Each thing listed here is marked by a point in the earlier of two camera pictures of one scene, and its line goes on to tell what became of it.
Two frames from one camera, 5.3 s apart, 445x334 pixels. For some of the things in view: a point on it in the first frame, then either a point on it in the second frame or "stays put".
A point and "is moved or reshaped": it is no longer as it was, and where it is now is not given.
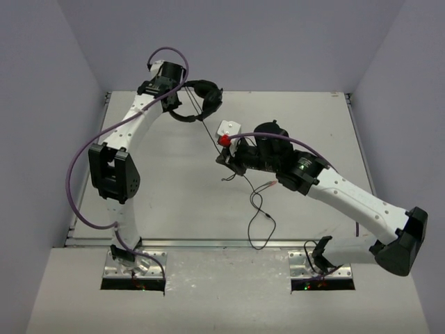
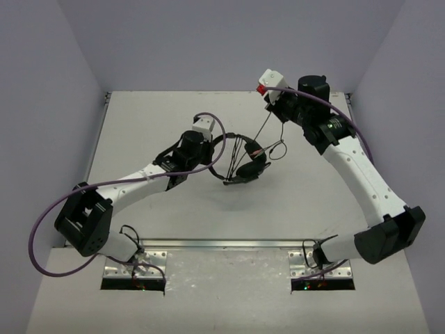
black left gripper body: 170,102 to 208,152
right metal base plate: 300,268 stays put
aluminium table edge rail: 77,243 stays put
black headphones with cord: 211,97 is moved or reshaped
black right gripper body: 249,156 to 287,108
